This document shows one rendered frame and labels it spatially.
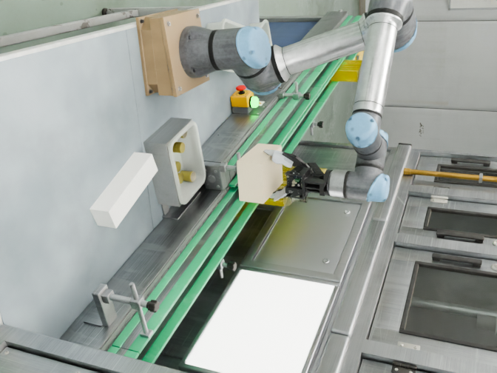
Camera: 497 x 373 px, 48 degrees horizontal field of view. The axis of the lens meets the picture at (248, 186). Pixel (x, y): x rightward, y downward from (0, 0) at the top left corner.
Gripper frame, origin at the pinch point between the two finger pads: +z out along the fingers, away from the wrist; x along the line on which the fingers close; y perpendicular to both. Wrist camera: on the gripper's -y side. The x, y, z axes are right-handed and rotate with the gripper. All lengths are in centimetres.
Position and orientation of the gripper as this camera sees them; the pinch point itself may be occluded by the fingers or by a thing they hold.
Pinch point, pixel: (265, 172)
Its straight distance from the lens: 162.9
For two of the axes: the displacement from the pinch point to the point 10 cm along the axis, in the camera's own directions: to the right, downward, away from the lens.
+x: 0.6, 9.2, 3.9
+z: -9.2, -1.1, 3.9
